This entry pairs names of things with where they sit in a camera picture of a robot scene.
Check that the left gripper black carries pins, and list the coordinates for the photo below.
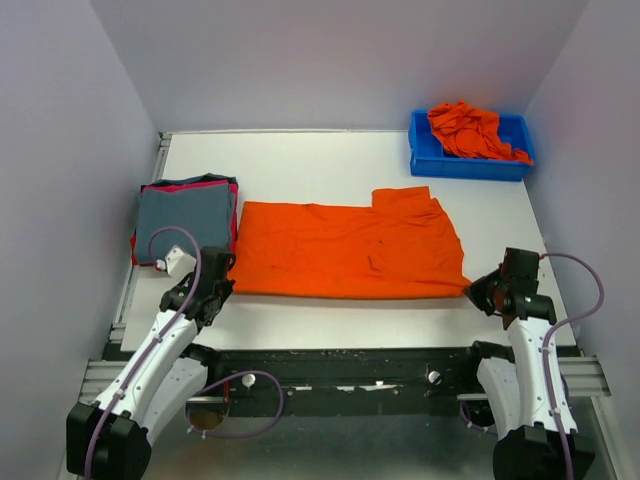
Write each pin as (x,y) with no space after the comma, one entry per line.
(226,286)

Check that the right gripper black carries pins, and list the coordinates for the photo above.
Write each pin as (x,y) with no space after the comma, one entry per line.
(476,291)

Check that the orange t shirt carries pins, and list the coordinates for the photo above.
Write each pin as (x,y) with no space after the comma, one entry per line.
(470,132)
(401,246)

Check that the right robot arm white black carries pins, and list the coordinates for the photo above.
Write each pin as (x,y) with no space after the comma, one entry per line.
(537,436)

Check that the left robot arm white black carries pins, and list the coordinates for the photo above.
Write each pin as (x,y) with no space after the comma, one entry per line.
(112,436)

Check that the folded grey-blue t shirt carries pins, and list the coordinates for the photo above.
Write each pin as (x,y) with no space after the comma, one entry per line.
(159,243)

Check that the folded red t shirt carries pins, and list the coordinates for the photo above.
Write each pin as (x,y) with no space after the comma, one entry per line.
(134,245)

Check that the folded dark teal t shirt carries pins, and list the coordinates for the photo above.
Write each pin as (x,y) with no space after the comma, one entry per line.
(205,178)

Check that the blue plastic bin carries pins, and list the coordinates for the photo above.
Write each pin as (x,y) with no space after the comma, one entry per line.
(429,159)

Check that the crumpled orange t shirt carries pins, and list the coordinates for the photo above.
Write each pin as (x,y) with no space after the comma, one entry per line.
(470,132)

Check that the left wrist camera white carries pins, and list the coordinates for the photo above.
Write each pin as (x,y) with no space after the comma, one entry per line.
(177,263)

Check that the black mounting base rail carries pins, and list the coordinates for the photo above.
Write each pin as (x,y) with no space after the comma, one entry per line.
(328,383)

